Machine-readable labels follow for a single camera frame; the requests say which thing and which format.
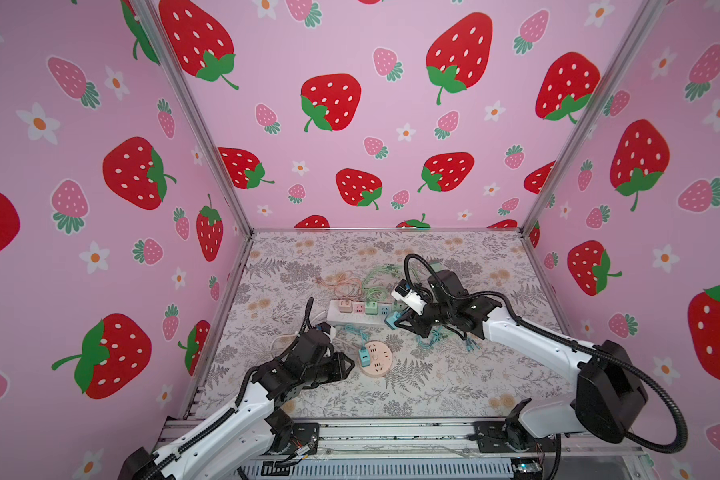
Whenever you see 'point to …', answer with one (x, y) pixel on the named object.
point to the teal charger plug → (364, 357)
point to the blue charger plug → (391, 321)
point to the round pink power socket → (381, 359)
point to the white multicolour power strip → (359, 311)
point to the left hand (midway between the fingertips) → (353, 365)
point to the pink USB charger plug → (345, 305)
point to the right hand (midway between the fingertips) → (397, 317)
